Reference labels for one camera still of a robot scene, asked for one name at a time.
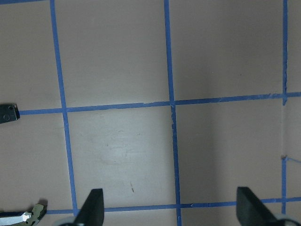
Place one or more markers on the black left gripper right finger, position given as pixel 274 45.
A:
pixel 250 211

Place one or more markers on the small black metal bracket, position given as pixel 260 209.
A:
pixel 9 112

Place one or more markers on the olive brake shoe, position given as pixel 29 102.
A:
pixel 27 218

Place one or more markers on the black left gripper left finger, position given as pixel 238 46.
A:
pixel 92 211

